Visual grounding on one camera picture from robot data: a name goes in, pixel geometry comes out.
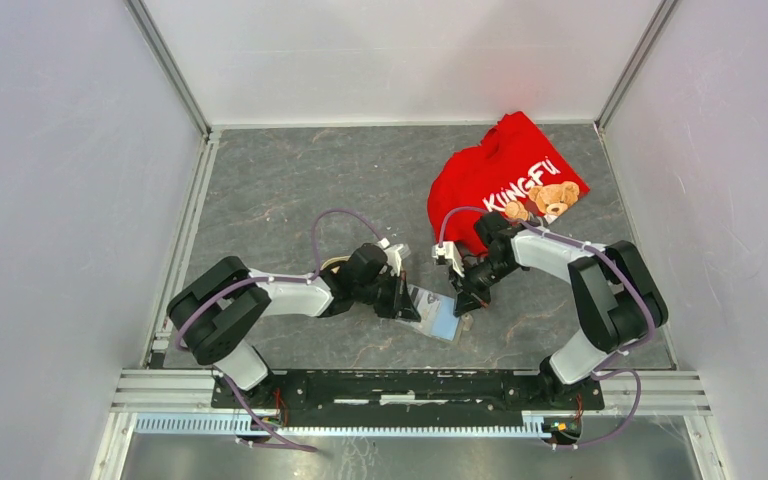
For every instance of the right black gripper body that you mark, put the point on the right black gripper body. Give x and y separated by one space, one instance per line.
481 275

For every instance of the beige oval tray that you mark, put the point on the beige oval tray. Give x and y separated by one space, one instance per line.
333 263

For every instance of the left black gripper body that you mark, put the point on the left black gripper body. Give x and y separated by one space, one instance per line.
383 291

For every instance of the red kung fu t-shirt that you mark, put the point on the red kung fu t-shirt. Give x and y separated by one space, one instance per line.
514 170

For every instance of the aluminium frame rail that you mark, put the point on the aluminium frame rail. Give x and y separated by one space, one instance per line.
200 402

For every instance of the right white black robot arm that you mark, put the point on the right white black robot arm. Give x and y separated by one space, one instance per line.
618 304

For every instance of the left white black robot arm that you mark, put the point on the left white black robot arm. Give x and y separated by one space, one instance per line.
214 314

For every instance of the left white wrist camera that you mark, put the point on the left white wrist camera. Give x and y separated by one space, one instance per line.
395 253

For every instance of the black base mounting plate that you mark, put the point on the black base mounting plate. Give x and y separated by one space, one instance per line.
418 398

